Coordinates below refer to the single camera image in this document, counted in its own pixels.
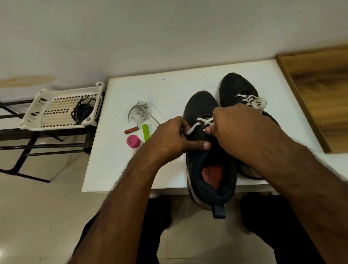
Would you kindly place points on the person's right hand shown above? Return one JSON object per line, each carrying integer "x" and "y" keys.
{"x": 244, "y": 133}

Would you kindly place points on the person's left hand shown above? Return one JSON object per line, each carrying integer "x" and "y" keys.
{"x": 171, "y": 141}

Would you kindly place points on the grey shoelace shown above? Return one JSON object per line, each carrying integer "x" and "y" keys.
{"x": 253, "y": 100}

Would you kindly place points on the dark sneaker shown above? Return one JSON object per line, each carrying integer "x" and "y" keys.
{"x": 212, "y": 185}
{"x": 236, "y": 87}

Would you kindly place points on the black shoelace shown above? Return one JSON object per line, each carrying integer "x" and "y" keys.
{"x": 88, "y": 102}
{"x": 81, "y": 113}

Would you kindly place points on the person's left forearm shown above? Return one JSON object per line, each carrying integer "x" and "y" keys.
{"x": 114, "y": 217}

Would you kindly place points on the person's right forearm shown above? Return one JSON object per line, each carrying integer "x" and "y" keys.
{"x": 315, "y": 196}

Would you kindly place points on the green marker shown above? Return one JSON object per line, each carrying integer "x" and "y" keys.
{"x": 145, "y": 132}

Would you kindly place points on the pink capped white bottle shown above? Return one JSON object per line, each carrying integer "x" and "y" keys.
{"x": 133, "y": 142}

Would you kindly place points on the small red stick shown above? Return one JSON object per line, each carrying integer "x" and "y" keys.
{"x": 131, "y": 130}

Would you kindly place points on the crumpled white paper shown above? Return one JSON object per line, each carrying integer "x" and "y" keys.
{"x": 140, "y": 111}

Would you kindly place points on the wooden board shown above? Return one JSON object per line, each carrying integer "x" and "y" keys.
{"x": 321, "y": 95}

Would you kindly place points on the white perforated plastic tray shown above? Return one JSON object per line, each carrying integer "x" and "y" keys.
{"x": 51, "y": 109}

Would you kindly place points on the black metal rack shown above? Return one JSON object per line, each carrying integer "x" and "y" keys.
{"x": 35, "y": 142}

